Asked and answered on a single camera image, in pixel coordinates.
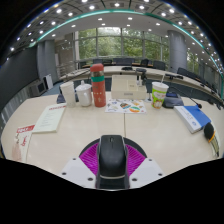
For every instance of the white lidded mug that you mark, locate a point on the white lidded mug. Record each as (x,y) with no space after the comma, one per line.
(84,96)

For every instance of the ceiling lights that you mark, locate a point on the ceiling lights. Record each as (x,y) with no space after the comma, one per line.
(91,7)

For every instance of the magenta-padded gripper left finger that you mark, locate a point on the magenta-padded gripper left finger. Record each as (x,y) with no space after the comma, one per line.
(75,168)

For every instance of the black computer mouse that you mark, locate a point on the black computer mouse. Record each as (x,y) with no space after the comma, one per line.
(112,156)

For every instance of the colourful sticker sheet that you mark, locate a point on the colourful sticker sheet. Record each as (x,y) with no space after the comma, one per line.
(125,106)

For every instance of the white paper cup stack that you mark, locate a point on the white paper cup stack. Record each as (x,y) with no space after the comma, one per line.
(69,95)

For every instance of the dark office chairs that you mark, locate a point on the dark office chairs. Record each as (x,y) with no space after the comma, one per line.
(158,64)

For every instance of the red and white magazine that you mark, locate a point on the red and white magazine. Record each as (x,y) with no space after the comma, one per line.
(24,143)

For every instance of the blue and white book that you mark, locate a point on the blue and white book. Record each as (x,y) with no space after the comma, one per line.
(195,117)

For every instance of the white leaflet red header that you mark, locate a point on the white leaflet red header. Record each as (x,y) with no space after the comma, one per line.
(50,117)

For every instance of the red thermos bottle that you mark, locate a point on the red thermos bottle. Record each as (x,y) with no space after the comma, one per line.
(98,90)

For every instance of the white cardboard box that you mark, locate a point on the white cardboard box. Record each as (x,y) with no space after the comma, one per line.
(126,89)

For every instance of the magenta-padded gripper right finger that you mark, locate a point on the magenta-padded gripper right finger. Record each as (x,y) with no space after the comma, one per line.
(148,168)

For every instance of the white paper cup green print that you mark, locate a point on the white paper cup green print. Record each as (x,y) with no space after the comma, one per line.
(159,95)

